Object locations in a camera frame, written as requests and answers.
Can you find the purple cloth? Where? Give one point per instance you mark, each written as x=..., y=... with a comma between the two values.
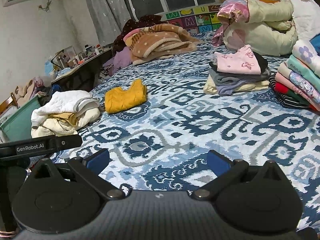
x=120, y=60

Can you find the wooden chair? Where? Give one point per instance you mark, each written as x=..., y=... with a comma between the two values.
x=10, y=102

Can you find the pale yellow folded garment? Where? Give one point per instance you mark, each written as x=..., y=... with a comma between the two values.
x=252, y=86

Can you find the clutter of small bottles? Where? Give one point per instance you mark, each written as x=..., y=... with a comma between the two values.
x=80, y=56

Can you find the pink printed pants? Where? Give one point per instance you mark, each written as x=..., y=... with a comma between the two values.
x=237, y=61

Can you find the green plastic bin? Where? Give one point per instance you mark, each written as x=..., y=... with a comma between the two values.
x=22, y=122

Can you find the sheer grey curtain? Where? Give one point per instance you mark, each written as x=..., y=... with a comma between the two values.
x=107, y=7

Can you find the dark red blanket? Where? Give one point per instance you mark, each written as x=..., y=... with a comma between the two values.
x=145, y=21

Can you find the cream padded garment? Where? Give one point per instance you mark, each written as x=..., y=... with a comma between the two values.
x=62, y=126

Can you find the black folded garment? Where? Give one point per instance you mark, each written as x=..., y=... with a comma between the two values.
x=263, y=66

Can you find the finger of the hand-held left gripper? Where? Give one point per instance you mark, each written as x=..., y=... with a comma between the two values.
x=66, y=142

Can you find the grey folded garment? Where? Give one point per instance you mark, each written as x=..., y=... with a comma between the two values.
x=230, y=78

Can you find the beige pink cloth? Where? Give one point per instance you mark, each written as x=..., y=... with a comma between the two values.
x=27, y=87

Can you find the blue patterned bed cover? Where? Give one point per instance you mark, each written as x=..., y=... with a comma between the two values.
x=200, y=130

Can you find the brown dotted blanket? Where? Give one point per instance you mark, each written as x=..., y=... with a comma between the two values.
x=160, y=43

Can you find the yellow knitted sweater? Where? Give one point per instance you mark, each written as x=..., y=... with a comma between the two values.
x=125, y=97

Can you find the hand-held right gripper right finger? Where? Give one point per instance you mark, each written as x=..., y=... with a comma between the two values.
x=218, y=162

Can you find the dark desk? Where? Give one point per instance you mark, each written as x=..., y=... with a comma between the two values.
x=82, y=70

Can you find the blue plush cloth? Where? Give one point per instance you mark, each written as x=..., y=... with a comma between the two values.
x=315, y=43

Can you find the white fleece garment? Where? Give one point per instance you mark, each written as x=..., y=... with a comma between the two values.
x=65, y=101

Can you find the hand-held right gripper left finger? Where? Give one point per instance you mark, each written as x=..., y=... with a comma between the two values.
x=98, y=160

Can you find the cream quilt with pink trim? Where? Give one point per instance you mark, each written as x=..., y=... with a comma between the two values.
x=270, y=27

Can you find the lavender folded garment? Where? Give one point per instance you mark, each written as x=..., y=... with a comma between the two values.
x=227, y=88

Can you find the row of folded colourful clothes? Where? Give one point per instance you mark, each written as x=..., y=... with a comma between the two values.
x=297, y=80

